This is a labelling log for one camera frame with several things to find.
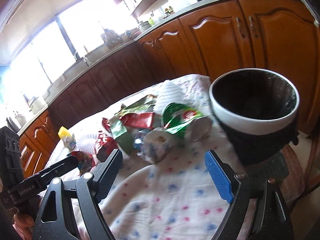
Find paper wrapper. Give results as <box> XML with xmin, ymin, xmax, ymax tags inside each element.
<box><xmin>133</xmin><ymin>128</ymin><xmax>177</xmax><ymax>164</ymax></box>

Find colourful snack box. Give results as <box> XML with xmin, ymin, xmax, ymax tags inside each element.
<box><xmin>71</xmin><ymin>151</ymin><xmax>95</xmax><ymax>176</ymax></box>

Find white rimmed trash bin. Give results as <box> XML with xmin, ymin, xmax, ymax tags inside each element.
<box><xmin>209</xmin><ymin>68</ymin><xmax>300</xmax><ymax>166</ymax></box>

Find wooden kitchen cabinets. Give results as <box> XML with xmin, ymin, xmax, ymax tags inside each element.
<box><xmin>20</xmin><ymin>0</ymin><xmax>319</xmax><ymax>176</ymax></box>

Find left hand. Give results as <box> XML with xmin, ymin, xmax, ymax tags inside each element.
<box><xmin>12</xmin><ymin>212</ymin><xmax>34</xmax><ymax>240</ymax></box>

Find wooden chair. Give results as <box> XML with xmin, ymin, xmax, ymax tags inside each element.
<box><xmin>279</xmin><ymin>129</ymin><xmax>319</xmax><ymax>211</ymax></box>

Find yellow foam fruit net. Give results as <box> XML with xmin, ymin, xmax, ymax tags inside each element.
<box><xmin>58</xmin><ymin>126</ymin><xmax>71</xmax><ymax>140</ymax></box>

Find large white foam net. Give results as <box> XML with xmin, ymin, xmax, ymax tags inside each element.
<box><xmin>73</xmin><ymin>131</ymin><xmax>104</xmax><ymax>155</ymax></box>

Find red snack bag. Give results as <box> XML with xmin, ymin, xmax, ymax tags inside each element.
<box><xmin>94</xmin><ymin>131</ymin><xmax>118</xmax><ymax>162</ymax></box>

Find white floral tablecloth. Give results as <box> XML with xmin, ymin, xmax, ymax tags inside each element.
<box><xmin>39</xmin><ymin>74</ymin><xmax>258</xmax><ymax>240</ymax></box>

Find green drink carton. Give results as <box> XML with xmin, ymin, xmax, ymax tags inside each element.
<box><xmin>111</xmin><ymin>120</ymin><xmax>134</xmax><ymax>154</ymax></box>

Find small red wrapper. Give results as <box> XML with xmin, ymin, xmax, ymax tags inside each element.
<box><xmin>101</xmin><ymin>118</ymin><xmax>112</xmax><ymax>133</ymax></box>

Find metal tin can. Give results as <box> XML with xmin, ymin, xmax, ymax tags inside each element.
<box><xmin>184</xmin><ymin>116</ymin><xmax>212</xmax><ymax>142</ymax></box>

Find red flat packet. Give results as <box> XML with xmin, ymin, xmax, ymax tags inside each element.
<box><xmin>119</xmin><ymin>112</ymin><xmax>155</xmax><ymax>129</ymax></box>

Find green foil wrapper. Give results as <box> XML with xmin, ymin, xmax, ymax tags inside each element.
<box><xmin>161</xmin><ymin>102</ymin><xmax>205</xmax><ymax>139</ymax></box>

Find small white foam net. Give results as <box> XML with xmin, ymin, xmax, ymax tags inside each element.
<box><xmin>153</xmin><ymin>80</ymin><xmax>193</xmax><ymax>115</ymax></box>

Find white lidded pot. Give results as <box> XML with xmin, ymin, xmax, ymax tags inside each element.
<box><xmin>138</xmin><ymin>21</ymin><xmax>152</xmax><ymax>33</ymax></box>

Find white countertop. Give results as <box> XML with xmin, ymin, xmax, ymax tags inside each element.
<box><xmin>17</xmin><ymin>0</ymin><xmax>301</xmax><ymax>136</ymax></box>

